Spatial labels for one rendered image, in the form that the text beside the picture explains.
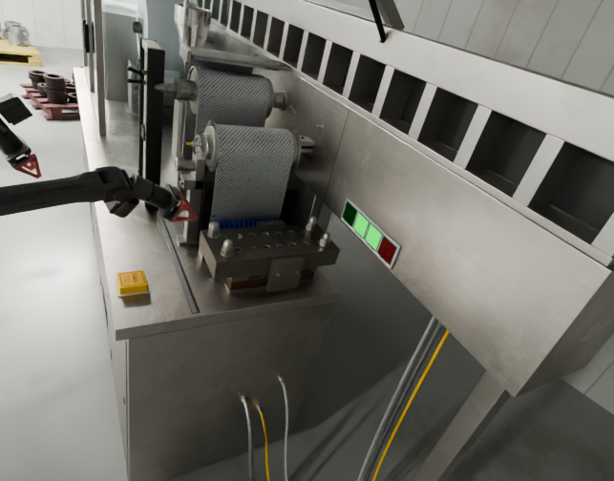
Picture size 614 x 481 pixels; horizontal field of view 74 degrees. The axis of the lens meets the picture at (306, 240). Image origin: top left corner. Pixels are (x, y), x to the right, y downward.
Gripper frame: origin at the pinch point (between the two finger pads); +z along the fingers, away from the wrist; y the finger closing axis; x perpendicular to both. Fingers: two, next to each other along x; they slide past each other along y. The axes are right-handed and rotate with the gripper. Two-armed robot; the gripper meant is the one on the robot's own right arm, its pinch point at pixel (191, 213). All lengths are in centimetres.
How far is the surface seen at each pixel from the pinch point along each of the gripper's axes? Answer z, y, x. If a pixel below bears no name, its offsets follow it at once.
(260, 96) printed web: 7.3, -22.7, 38.9
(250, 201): 13.3, 1.3, 12.3
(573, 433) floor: 223, 75, 9
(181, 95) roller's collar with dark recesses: -11.8, -27.1, 23.7
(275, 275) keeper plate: 20.9, 23.1, 2.4
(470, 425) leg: 57, 77, 9
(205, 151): -6.7, -2.4, 17.6
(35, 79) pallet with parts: -3, -425, -97
